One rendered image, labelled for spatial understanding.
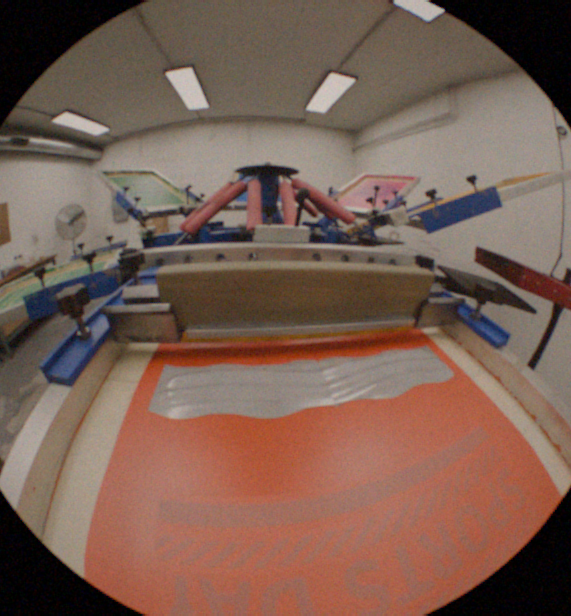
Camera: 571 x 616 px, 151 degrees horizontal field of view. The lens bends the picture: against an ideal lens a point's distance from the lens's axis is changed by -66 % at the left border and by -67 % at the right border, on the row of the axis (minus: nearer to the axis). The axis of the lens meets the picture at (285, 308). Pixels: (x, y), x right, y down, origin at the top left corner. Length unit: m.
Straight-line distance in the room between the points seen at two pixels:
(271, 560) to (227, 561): 0.03
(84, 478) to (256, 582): 0.15
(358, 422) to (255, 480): 0.10
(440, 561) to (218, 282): 0.31
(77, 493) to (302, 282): 0.30
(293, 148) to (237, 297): 4.43
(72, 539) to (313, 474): 0.20
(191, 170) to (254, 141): 1.32
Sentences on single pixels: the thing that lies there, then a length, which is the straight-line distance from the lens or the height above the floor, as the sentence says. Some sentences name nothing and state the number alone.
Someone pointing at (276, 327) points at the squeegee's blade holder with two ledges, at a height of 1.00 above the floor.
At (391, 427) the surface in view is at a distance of 0.22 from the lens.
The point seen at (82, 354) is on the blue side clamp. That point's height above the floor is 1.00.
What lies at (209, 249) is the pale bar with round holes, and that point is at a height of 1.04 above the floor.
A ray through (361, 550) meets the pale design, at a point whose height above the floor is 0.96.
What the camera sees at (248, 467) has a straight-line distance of 0.18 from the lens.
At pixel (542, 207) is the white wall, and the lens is 2.22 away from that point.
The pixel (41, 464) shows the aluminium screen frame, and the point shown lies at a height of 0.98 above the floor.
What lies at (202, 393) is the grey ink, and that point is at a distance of 0.22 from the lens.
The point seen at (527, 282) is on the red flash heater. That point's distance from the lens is 1.02.
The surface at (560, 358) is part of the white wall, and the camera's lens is 2.13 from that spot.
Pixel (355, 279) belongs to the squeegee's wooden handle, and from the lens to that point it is 0.25.
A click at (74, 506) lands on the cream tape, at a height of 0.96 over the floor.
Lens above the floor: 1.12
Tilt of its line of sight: 26 degrees down
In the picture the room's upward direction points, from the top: 3 degrees clockwise
